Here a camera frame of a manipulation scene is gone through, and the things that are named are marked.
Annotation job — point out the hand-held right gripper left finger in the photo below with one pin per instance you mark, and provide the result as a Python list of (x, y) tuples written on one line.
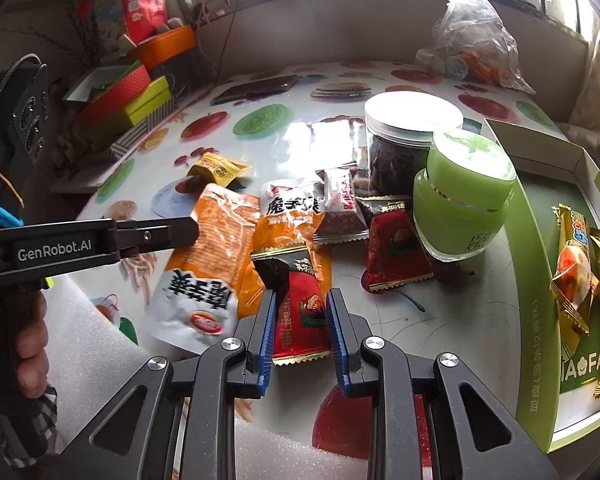
[(267, 340)]

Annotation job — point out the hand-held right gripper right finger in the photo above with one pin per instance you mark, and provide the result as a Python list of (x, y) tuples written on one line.
[(337, 340)]

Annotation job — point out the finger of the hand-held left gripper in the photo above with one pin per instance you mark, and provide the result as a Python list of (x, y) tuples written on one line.
[(165, 235)]

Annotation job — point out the red snack packet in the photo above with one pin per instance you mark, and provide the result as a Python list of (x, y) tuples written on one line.
[(395, 250), (300, 310)]

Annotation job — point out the orange white snack packet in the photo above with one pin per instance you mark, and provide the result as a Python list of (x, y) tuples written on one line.
[(210, 260), (290, 210)]

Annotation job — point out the green cardboard box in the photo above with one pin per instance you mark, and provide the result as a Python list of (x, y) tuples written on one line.
[(535, 285)]

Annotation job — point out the person's left hand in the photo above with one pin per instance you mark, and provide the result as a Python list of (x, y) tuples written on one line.
[(30, 345)]

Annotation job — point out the white foam sheet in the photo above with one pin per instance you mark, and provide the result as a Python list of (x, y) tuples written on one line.
[(80, 310)]

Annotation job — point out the yellow rubber band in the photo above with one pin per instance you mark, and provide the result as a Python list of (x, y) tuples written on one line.
[(2, 172)]

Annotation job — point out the striped box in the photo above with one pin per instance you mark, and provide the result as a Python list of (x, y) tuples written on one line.
[(140, 135)]

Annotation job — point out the yellow-green box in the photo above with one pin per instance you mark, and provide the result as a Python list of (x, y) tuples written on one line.
[(150, 102)]

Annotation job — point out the red box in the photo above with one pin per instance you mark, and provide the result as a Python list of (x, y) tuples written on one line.
[(115, 92)]

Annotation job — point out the dark smartphone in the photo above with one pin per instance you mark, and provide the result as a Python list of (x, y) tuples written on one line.
[(255, 90)]

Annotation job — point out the green glass jar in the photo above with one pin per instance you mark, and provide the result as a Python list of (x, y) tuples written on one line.
[(460, 210)]

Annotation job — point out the orange box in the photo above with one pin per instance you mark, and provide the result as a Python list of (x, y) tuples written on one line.
[(165, 45)]

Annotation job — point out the clear jar with white lid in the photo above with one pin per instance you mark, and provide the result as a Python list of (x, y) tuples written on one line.
[(410, 115)]

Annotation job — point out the clear plastic bag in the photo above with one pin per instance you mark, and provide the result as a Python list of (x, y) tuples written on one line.
[(470, 35)]

